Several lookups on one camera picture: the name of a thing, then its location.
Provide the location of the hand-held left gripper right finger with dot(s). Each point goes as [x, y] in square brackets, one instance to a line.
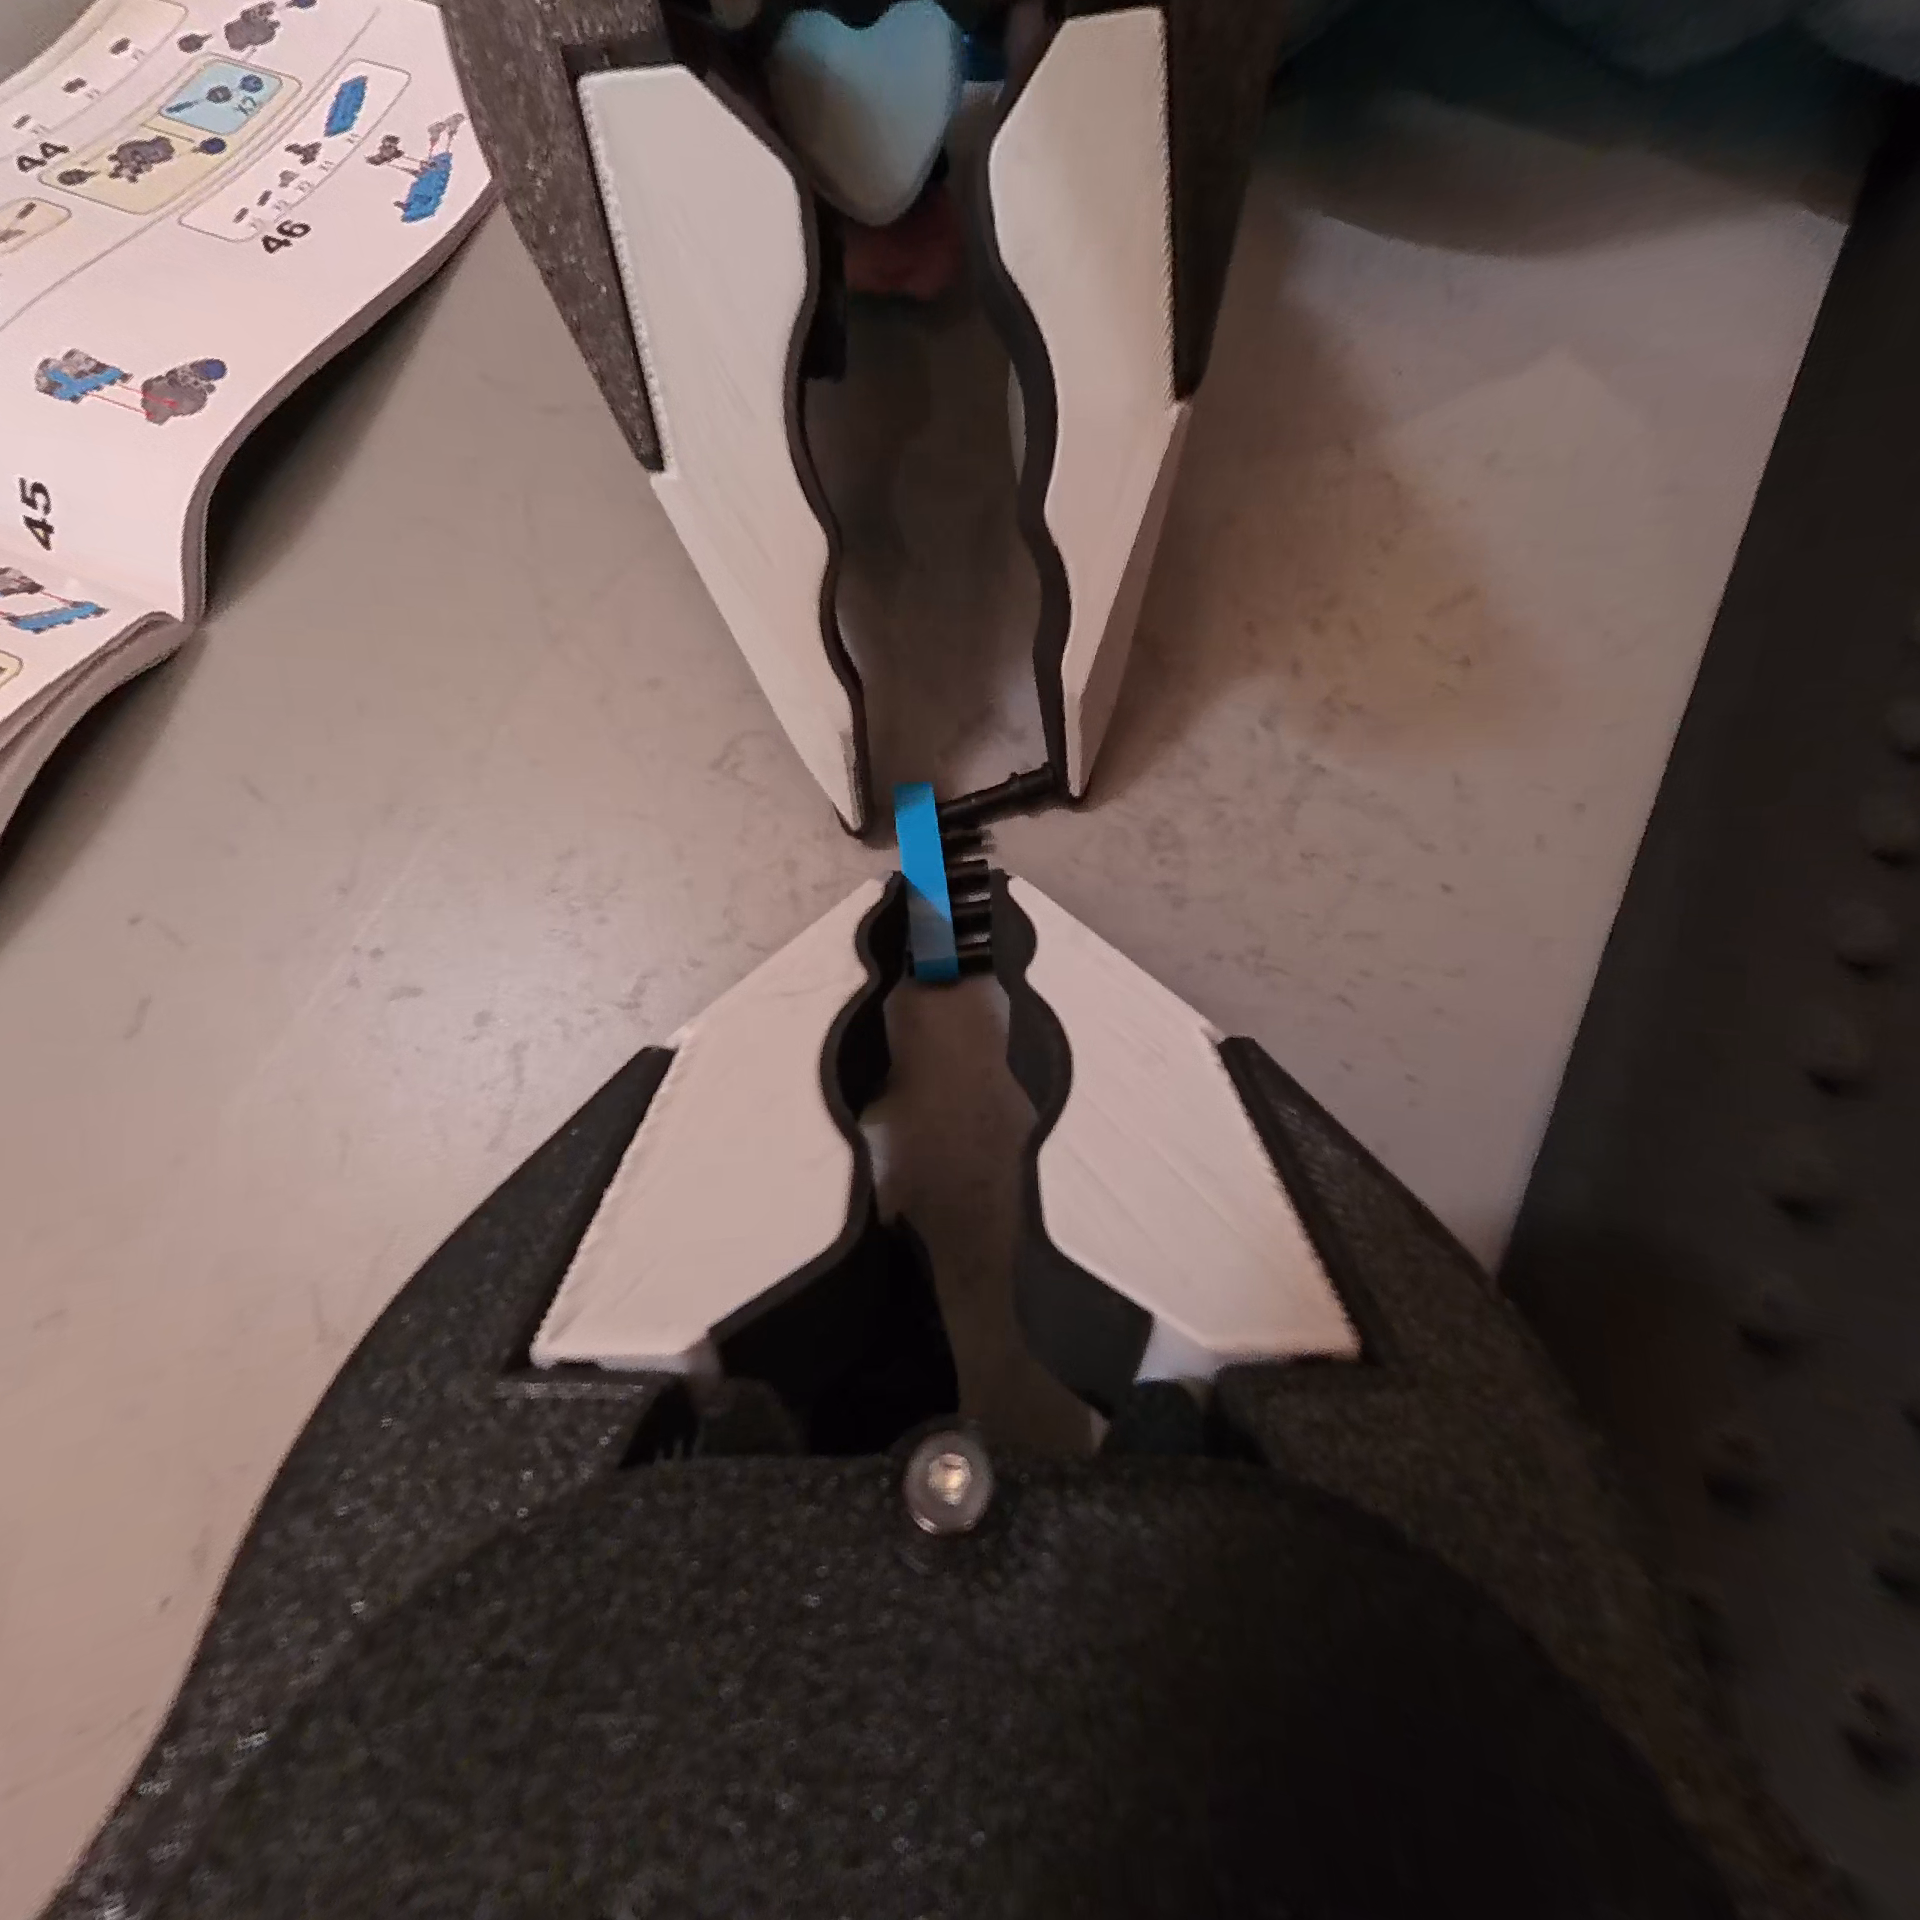
[1185, 1186]

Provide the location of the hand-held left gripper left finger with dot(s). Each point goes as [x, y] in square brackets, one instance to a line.
[708, 1186]

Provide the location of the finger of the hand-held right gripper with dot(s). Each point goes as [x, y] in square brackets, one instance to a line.
[708, 331]
[1103, 302]

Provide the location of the blue five-hole beam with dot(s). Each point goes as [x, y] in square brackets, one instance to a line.
[920, 886]

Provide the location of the grey desk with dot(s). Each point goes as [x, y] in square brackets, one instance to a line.
[453, 900]

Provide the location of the building instruction booklet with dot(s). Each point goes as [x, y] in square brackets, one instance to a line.
[225, 377]

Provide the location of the black dimpled pad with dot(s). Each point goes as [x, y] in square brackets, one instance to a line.
[1726, 1049]

